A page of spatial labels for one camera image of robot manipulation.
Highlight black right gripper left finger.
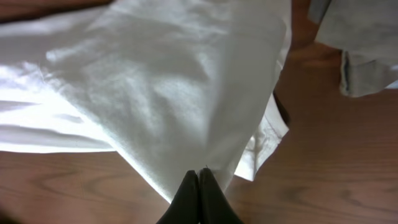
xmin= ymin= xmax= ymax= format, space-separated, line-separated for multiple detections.
xmin=157 ymin=170 xmax=199 ymax=224

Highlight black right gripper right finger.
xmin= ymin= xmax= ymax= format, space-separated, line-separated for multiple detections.
xmin=199 ymin=168 xmax=243 ymax=224

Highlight white t-shirt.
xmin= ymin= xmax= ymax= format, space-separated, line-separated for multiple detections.
xmin=1 ymin=1 xmax=292 ymax=201

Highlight khaki folded shorts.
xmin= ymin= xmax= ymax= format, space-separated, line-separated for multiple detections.
xmin=308 ymin=0 xmax=397 ymax=97

